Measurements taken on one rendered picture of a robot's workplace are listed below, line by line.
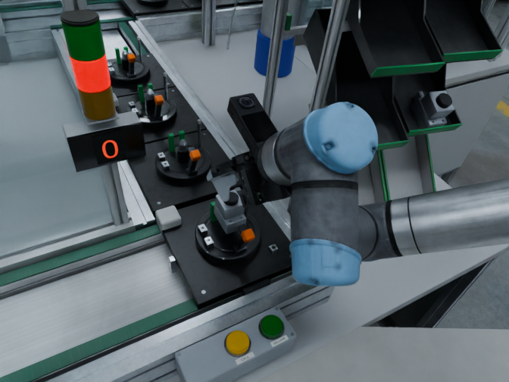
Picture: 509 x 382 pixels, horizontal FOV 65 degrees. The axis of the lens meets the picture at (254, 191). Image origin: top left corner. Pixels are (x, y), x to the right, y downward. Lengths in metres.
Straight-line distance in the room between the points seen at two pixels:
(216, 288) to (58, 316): 0.30
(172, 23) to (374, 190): 1.25
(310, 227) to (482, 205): 0.20
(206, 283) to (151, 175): 0.33
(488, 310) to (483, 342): 1.26
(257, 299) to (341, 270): 0.40
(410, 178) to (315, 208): 0.63
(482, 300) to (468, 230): 1.81
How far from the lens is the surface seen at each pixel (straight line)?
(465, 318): 2.21
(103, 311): 0.86
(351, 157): 0.42
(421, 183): 1.05
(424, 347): 0.97
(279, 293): 0.82
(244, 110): 0.60
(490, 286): 2.40
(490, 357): 1.04
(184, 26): 1.91
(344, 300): 0.96
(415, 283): 1.05
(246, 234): 0.75
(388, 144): 0.80
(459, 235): 0.52
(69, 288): 0.90
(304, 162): 0.43
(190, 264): 0.83
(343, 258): 0.43
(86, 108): 0.69
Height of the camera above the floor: 1.65
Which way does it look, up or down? 44 degrees down
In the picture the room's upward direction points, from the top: 7 degrees clockwise
